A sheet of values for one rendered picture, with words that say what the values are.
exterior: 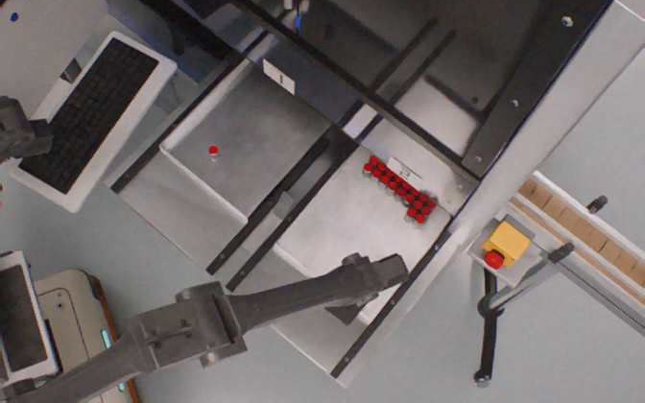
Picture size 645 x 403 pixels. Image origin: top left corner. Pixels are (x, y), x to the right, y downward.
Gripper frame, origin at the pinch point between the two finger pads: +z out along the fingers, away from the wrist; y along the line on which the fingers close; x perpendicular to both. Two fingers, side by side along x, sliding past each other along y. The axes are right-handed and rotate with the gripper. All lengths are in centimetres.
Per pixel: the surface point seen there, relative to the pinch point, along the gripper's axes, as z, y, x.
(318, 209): 2.2, 13.0, 18.2
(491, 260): -11.6, 23.6, -17.3
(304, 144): 1.9, 22.9, 30.5
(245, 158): 2.4, 11.5, 38.3
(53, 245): 93, -29, 93
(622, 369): 88, 63, -81
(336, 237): 2.2, 10.7, 11.1
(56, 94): 12, -4, 87
